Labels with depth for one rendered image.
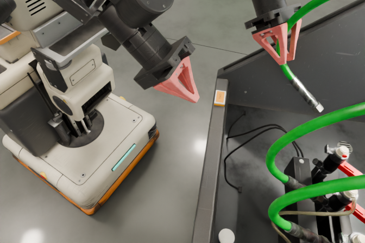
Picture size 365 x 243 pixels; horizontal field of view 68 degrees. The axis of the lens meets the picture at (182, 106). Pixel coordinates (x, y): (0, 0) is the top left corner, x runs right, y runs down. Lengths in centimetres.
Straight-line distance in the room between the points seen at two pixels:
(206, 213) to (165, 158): 115
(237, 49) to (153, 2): 217
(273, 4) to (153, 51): 25
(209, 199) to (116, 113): 110
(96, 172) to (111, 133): 24
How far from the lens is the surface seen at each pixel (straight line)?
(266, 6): 55
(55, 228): 176
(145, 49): 42
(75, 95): 109
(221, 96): 80
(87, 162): 152
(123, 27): 41
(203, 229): 64
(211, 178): 68
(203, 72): 225
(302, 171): 70
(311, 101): 63
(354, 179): 35
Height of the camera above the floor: 157
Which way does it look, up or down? 51 degrees down
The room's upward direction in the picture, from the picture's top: straight up
